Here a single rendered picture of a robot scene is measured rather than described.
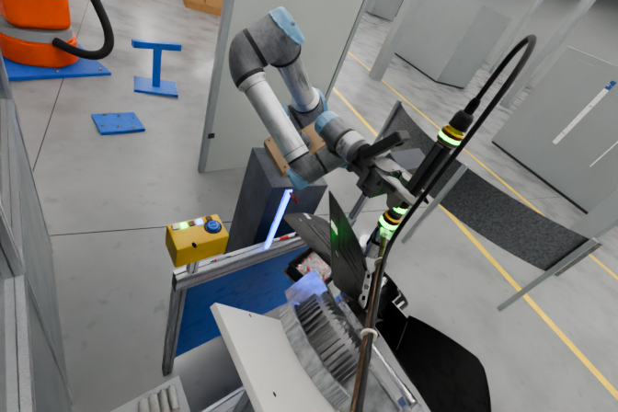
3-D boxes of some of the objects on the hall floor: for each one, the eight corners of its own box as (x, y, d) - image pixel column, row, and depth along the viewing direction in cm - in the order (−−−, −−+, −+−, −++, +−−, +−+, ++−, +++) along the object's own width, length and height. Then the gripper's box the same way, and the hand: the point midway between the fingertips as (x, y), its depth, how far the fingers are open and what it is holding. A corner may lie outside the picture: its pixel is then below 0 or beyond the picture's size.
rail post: (164, 376, 150) (175, 292, 105) (161, 368, 152) (171, 283, 107) (172, 371, 152) (187, 288, 107) (169, 364, 154) (183, 279, 109)
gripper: (363, 165, 84) (421, 219, 72) (334, 170, 77) (393, 231, 65) (377, 139, 79) (441, 193, 68) (348, 142, 72) (414, 203, 60)
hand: (420, 199), depth 65 cm, fingers closed on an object, 4 cm apart
